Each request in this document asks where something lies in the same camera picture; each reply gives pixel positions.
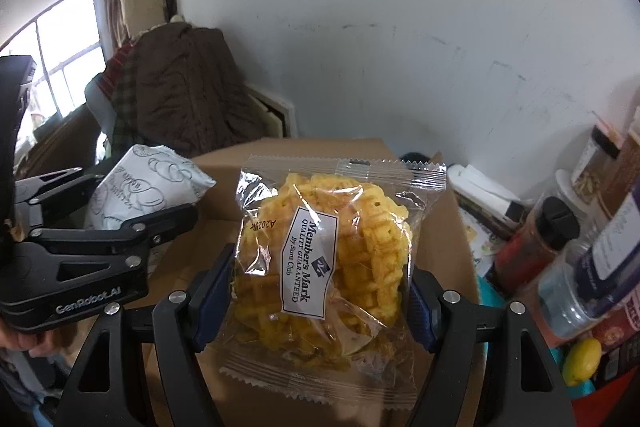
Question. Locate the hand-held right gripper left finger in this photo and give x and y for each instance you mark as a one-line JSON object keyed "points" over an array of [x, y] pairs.
{"points": [[211, 307]]}

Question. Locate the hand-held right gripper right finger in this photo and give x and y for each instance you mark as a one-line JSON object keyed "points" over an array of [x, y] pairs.
{"points": [[422, 322]]}

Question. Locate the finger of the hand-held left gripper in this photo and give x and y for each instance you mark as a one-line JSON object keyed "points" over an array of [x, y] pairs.
{"points": [[150, 227], [55, 187]]}

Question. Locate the white printed snack packet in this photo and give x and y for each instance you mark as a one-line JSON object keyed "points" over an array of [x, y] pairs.
{"points": [[150, 182]]}

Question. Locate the brown cardboard box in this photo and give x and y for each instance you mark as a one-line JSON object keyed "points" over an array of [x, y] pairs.
{"points": [[210, 239]]}

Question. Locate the clear packet yellow waffle snack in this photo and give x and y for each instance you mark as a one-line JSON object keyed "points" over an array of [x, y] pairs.
{"points": [[320, 217]]}

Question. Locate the person's left hand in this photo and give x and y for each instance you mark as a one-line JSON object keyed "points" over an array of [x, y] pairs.
{"points": [[20, 341]]}

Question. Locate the plaid cloth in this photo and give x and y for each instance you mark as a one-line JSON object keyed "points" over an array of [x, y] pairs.
{"points": [[122, 97]]}

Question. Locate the red spice jar black cap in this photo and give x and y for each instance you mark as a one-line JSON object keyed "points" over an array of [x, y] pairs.
{"points": [[530, 247]]}

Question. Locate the window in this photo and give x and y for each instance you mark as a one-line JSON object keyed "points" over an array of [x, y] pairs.
{"points": [[65, 52]]}

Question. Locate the white paper stack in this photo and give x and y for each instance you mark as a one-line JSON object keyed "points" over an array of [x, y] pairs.
{"points": [[482, 189]]}

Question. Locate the brown quilted jacket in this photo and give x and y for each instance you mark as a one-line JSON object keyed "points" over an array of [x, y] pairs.
{"points": [[190, 87]]}

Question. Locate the yellow lemon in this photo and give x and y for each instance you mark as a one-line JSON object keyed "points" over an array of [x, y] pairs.
{"points": [[582, 362]]}

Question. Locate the beige storage box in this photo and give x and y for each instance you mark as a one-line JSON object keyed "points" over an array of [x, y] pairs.
{"points": [[142, 4]]}

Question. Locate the dark blue label jar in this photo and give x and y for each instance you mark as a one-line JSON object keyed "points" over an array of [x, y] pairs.
{"points": [[612, 252]]}

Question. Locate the nut jar black lid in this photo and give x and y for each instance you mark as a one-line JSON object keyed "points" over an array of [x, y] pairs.
{"points": [[595, 167]]}

